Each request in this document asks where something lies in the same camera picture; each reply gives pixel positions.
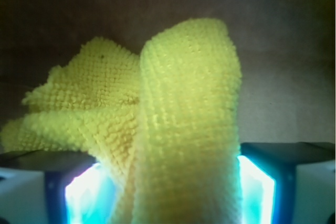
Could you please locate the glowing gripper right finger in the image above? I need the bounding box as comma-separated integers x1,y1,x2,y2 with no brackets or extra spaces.
239,142,335,223

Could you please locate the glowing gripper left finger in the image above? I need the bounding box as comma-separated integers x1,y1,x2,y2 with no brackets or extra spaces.
1,151,117,223

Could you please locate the yellow microfiber cloth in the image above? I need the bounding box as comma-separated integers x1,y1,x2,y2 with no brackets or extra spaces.
1,18,242,223

